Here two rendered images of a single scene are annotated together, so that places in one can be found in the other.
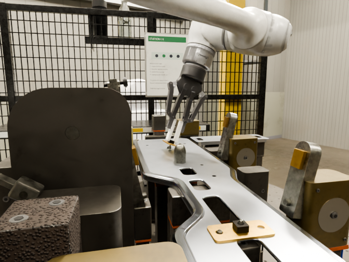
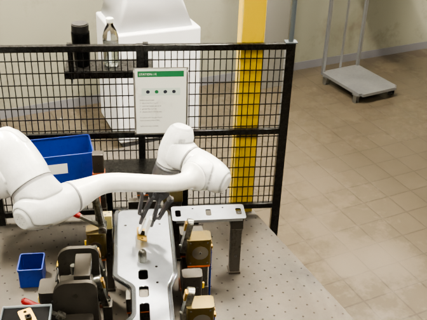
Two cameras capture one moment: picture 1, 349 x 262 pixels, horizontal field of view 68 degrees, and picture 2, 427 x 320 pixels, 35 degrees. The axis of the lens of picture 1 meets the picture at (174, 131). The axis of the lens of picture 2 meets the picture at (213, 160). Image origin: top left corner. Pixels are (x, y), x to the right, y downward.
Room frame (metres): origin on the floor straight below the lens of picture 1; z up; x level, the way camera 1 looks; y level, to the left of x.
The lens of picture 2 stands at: (-1.20, -0.41, 2.51)
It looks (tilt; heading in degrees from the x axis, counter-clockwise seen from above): 30 degrees down; 5
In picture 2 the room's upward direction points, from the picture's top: 2 degrees clockwise
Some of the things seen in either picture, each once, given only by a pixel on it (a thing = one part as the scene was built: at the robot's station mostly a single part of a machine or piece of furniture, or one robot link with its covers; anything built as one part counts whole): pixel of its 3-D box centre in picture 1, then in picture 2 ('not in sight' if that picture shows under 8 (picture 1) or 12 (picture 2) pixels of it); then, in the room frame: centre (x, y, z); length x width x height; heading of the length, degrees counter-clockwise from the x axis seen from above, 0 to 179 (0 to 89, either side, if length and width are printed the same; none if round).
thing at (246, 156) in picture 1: (242, 191); (201, 272); (0.77, -0.21, 0.87); 0.12 x 0.07 x 0.35; 103
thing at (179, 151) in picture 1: (179, 155); (142, 256); (0.65, -0.01, 1.02); 0.03 x 0.03 x 0.07
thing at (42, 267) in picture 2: not in sight; (32, 270); (0.84, 0.48, 0.74); 0.11 x 0.10 x 0.09; 13
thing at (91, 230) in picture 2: not in sight; (94, 268); (0.73, 0.19, 0.87); 0.10 x 0.07 x 0.35; 103
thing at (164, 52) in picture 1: (166, 65); (161, 101); (1.34, 0.04, 1.30); 0.23 x 0.02 x 0.31; 103
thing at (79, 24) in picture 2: (99, 20); (81, 44); (1.35, 0.37, 1.52); 0.07 x 0.07 x 0.18
